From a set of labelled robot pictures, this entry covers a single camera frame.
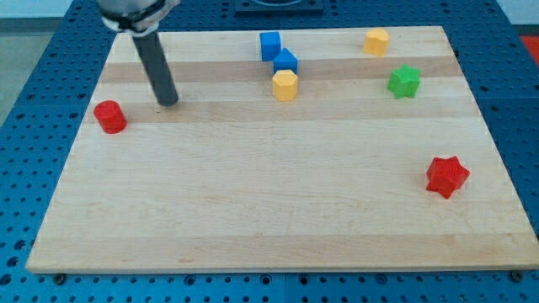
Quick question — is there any grey robot arm end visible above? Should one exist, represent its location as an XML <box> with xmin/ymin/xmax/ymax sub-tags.
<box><xmin>96</xmin><ymin>0</ymin><xmax>181</xmax><ymax>35</ymax></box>

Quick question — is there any blue triangle block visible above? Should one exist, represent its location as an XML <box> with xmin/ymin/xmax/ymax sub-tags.
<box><xmin>273</xmin><ymin>48</ymin><xmax>298</xmax><ymax>73</ymax></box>

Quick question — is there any yellow hexagon block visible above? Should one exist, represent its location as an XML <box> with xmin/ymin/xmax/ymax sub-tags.
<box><xmin>272</xmin><ymin>70</ymin><xmax>298</xmax><ymax>102</ymax></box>

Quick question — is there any blue cube block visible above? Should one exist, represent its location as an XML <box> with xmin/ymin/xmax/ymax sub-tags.
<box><xmin>259</xmin><ymin>31</ymin><xmax>281</xmax><ymax>61</ymax></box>

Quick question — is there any wooden board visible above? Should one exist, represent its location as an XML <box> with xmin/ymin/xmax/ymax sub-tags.
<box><xmin>26</xmin><ymin>26</ymin><xmax>538</xmax><ymax>274</ymax></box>

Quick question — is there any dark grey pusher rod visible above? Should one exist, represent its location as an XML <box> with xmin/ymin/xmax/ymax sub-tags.
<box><xmin>132</xmin><ymin>32</ymin><xmax>179</xmax><ymax>107</ymax></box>

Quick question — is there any green star block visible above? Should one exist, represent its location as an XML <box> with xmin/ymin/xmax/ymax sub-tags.
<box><xmin>387</xmin><ymin>64</ymin><xmax>421</xmax><ymax>98</ymax></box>

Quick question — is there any yellow heart block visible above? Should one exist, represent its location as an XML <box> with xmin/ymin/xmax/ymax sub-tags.
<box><xmin>363</xmin><ymin>28</ymin><xmax>390</xmax><ymax>56</ymax></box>

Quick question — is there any red cylinder block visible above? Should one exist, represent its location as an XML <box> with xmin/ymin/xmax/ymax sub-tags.
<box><xmin>93</xmin><ymin>100</ymin><xmax>127</xmax><ymax>134</ymax></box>

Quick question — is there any red star block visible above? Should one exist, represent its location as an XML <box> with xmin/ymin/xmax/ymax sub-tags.
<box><xmin>425</xmin><ymin>156</ymin><xmax>470</xmax><ymax>199</ymax></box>

